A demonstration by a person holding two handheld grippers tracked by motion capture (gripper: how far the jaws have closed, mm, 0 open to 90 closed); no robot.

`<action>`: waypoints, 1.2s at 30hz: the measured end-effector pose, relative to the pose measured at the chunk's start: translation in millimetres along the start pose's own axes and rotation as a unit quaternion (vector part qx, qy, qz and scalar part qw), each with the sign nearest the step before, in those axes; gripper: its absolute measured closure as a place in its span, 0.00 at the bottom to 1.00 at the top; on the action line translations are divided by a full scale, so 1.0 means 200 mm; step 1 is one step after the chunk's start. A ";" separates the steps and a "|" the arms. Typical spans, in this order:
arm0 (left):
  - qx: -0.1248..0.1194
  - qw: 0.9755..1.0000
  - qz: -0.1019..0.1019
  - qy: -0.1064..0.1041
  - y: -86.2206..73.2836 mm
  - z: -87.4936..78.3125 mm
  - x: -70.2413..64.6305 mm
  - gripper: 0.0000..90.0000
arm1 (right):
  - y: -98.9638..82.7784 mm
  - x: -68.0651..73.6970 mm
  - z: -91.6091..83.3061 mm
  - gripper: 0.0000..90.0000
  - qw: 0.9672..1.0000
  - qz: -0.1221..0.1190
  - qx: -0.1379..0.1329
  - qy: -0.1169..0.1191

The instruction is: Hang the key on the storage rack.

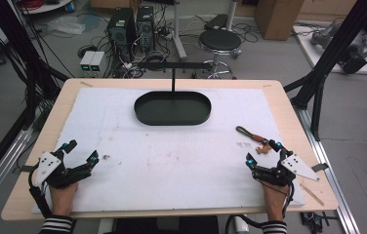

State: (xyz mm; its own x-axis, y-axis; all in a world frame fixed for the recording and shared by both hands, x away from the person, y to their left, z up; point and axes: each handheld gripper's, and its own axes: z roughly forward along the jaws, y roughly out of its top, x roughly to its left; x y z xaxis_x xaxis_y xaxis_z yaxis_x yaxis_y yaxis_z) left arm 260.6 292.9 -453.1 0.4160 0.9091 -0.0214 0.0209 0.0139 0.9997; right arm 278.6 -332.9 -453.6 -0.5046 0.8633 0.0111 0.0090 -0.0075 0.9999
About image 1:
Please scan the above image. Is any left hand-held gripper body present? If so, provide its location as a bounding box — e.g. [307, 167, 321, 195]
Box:
[33, 150, 94, 190]

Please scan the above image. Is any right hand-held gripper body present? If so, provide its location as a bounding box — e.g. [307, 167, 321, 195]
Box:
[251, 151, 321, 188]

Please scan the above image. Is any brown handled tool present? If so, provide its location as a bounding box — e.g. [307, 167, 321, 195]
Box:
[235, 125, 274, 155]

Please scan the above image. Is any black oval tray with crossbar stand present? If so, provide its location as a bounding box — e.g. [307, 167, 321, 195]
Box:
[133, 60, 213, 127]

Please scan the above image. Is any person's right hand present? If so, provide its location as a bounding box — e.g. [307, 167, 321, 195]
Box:
[261, 180, 292, 222]

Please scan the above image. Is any person's left hand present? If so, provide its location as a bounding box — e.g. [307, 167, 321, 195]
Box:
[48, 181, 80, 217]

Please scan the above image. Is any grey tape strip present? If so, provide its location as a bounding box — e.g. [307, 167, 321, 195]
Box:
[11, 165, 35, 175]
[310, 162, 330, 174]

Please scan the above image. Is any thin wooden stick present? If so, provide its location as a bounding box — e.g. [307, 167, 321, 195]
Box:
[299, 182, 325, 207]

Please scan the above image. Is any white foam mat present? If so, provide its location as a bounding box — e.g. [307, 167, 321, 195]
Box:
[30, 87, 306, 215]

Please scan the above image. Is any white bench power supply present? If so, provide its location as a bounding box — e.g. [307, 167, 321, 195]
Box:
[89, 51, 106, 73]
[79, 50, 97, 73]

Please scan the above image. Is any white board on floor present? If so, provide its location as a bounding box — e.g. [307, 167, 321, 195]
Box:
[292, 24, 367, 77]

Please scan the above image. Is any black round stool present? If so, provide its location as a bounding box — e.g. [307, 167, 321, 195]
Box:
[197, 28, 243, 80]

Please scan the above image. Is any clear plastic bag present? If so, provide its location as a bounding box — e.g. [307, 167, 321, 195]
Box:
[46, 15, 87, 36]

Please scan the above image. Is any large black computer tower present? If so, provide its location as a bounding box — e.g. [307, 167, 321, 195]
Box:
[105, 7, 138, 63]

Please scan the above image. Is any grey robot device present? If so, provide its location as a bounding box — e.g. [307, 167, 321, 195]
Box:
[309, 22, 367, 75]

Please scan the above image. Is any brown cardboard box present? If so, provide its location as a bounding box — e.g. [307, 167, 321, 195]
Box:
[253, 0, 306, 42]

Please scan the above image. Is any black flat case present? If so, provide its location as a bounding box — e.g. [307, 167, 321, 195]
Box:
[203, 13, 229, 31]

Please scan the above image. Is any slim black computer tower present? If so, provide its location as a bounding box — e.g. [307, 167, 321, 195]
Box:
[135, 5, 156, 54]

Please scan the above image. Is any white round table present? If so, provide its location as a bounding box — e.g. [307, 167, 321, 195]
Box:
[21, 0, 74, 15]

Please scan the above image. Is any white desk leg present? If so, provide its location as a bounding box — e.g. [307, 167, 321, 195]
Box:
[171, 0, 188, 61]

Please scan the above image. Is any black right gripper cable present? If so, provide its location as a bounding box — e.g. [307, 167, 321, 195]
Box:
[224, 182, 296, 230]

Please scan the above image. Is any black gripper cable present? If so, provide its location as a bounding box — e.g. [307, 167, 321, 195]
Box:
[224, 182, 296, 230]
[27, 167, 55, 219]

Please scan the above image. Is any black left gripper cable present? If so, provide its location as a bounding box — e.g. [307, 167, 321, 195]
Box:
[27, 167, 55, 219]

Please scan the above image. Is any aluminium floor rail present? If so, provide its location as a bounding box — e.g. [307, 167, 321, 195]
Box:
[0, 128, 35, 216]
[293, 104, 362, 234]

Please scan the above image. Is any tangle of floor cables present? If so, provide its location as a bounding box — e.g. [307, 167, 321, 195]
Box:
[77, 19, 173, 80]

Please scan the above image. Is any black metal frame post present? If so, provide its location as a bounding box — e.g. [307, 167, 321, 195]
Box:
[0, 0, 70, 193]
[283, 0, 367, 141]

